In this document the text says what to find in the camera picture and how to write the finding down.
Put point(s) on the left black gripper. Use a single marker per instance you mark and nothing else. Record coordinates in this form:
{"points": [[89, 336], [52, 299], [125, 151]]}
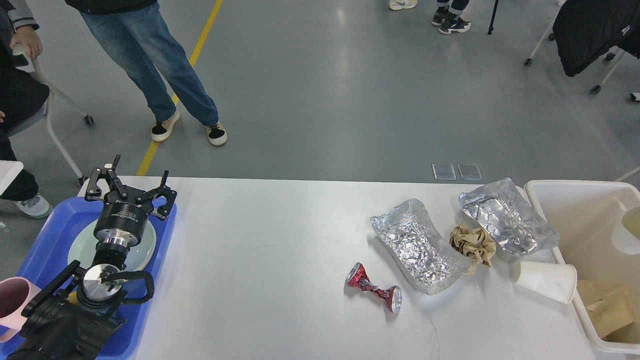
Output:
{"points": [[122, 220]]}

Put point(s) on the green ceramic plate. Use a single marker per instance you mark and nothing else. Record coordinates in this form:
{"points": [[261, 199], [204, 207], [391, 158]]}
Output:
{"points": [[83, 247]]}

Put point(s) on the white paper cup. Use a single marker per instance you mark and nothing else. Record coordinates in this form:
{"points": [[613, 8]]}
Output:
{"points": [[626, 234]]}

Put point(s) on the teal ceramic mug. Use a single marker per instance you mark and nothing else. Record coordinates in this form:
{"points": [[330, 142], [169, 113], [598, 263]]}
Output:
{"points": [[73, 298]]}

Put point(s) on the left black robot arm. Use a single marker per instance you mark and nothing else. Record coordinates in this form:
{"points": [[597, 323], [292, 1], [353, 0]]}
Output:
{"points": [[74, 316]]}

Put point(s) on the pink ceramic plate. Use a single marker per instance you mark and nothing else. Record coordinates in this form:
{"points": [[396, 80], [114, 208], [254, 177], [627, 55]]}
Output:
{"points": [[144, 261]]}

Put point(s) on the blue plastic tray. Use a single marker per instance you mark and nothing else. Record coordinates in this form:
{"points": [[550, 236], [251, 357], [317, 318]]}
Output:
{"points": [[48, 257]]}

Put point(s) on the white side table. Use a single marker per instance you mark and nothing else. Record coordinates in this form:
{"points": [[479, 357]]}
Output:
{"points": [[9, 170]]}

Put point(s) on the pink ceramic mug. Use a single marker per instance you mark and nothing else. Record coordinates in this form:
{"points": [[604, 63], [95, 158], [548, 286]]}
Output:
{"points": [[15, 293]]}

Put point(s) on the seated person in black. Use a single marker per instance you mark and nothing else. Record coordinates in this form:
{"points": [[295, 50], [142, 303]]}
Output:
{"points": [[21, 96]]}

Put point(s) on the person in blue jeans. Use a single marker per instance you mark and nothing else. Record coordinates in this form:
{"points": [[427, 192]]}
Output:
{"points": [[135, 36]]}

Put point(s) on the crushed red soda can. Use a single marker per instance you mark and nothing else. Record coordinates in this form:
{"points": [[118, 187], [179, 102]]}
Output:
{"points": [[359, 279]]}

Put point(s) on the large crumpled foil tray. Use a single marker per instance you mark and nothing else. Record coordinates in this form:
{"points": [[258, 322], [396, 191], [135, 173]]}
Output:
{"points": [[427, 260]]}

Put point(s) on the crumpled brown paper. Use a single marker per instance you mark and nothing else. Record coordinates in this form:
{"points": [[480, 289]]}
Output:
{"points": [[476, 244]]}

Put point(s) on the person in black sneakers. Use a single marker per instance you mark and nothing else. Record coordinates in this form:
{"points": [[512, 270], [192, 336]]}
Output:
{"points": [[448, 17]]}

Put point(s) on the small crumpled foil sheet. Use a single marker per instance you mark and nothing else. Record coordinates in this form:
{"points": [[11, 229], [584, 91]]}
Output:
{"points": [[501, 210]]}

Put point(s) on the beige plastic bin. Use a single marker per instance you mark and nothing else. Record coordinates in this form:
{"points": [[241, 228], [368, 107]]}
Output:
{"points": [[586, 214]]}

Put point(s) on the chair with black jacket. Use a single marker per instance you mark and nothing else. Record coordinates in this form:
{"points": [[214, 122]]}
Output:
{"points": [[585, 30]]}

